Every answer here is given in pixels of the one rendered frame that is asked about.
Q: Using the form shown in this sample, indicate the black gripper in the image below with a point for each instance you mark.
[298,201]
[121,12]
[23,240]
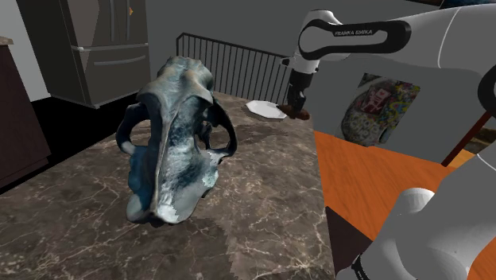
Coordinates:
[301,82]

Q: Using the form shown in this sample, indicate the blue grey animal skull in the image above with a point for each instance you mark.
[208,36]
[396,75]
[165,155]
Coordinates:
[174,128]

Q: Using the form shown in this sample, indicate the grey refrigerator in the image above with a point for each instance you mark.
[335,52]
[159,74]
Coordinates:
[97,46]

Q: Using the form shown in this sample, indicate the colourful wall picture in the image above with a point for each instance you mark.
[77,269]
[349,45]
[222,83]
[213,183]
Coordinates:
[378,110]

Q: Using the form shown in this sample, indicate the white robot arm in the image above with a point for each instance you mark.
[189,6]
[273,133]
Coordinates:
[426,240]

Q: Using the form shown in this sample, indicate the dark red slanted bar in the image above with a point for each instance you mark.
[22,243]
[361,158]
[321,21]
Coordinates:
[463,141]

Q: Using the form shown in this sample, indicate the black metal railing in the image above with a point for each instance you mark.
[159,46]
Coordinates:
[236,66]

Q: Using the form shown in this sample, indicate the dark brown cabinet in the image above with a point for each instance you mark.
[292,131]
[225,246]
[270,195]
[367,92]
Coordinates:
[17,116]

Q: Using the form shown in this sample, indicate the white plate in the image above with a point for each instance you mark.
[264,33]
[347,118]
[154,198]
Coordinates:
[265,109]

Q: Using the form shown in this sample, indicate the brown oval object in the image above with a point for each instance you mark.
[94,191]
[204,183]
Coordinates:
[298,114]

